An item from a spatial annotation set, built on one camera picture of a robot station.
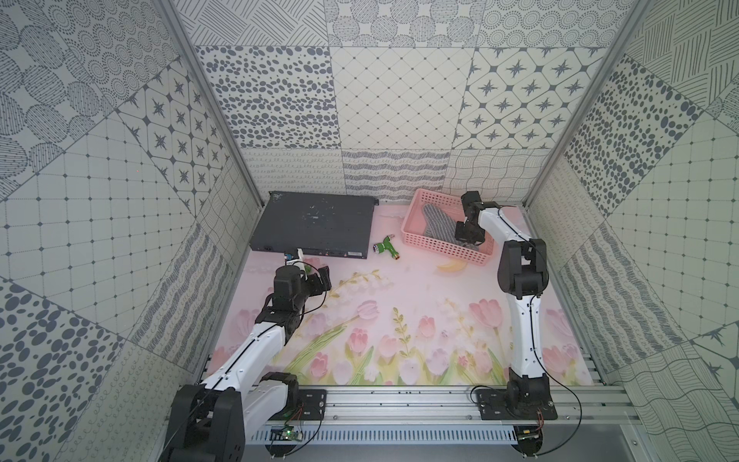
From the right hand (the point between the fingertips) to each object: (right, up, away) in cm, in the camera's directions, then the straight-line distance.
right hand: (468, 240), depth 107 cm
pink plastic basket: (-21, +4, +4) cm, 22 cm away
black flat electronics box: (-57, +7, +4) cm, 58 cm away
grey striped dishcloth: (-9, +5, +4) cm, 11 cm away
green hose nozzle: (-31, -2, -2) cm, 31 cm away
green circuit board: (-57, -47, -37) cm, 83 cm away
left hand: (-56, -6, -22) cm, 60 cm away
